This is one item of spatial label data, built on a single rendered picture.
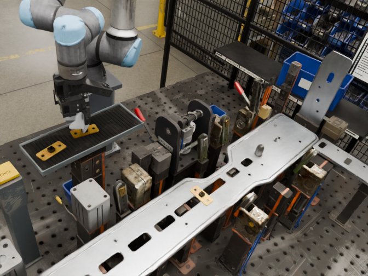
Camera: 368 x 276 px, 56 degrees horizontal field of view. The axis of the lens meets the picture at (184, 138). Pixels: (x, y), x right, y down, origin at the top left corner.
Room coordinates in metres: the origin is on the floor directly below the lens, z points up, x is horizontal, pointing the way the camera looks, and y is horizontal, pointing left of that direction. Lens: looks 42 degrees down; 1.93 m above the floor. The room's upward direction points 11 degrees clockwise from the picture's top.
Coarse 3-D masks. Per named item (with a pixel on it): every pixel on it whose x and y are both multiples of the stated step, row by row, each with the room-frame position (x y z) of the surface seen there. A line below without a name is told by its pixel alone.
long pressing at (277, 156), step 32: (256, 128) 1.19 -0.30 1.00; (288, 128) 1.23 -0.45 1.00; (256, 160) 0.99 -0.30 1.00; (288, 160) 1.02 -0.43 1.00; (224, 192) 0.80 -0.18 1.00; (128, 224) 0.60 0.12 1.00; (192, 224) 0.64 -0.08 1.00; (96, 256) 0.48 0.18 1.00; (128, 256) 0.49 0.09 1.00; (160, 256) 0.51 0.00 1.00
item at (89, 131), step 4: (92, 124) 0.84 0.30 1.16; (88, 128) 0.81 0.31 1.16; (96, 128) 0.82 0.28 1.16; (72, 132) 0.78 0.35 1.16; (76, 132) 0.79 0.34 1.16; (80, 132) 0.79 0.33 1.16; (88, 132) 0.80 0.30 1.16; (92, 132) 0.80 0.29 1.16; (76, 136) 0.77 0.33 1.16; (80, 136) 0.77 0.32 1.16
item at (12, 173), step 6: (6, 162) 0.62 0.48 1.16; (0, 168) 0.59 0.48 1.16; (6, 168) 0.60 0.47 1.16; (12, 168) 0.60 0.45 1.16; (0, 174) 0.57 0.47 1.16; (6, 174) 0.57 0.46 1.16; (12, 174) 0.58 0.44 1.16; (18, 174) 0.58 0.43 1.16; (0, 180) 0.55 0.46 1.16; (6, 180) 0.56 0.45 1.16
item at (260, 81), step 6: (258, 78) 1.24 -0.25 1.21; (258, 84) 1.21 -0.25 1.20; (264, 84) 1.20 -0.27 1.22; (252, 90) 1.22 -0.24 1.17; (258, 90) 1.23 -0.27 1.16; (252, 96) 1.21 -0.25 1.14; (258, 96) 1.23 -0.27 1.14; (252, 102) 1.21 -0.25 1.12; (258, 102) 1.22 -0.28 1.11; (252, 108) 1.20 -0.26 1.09
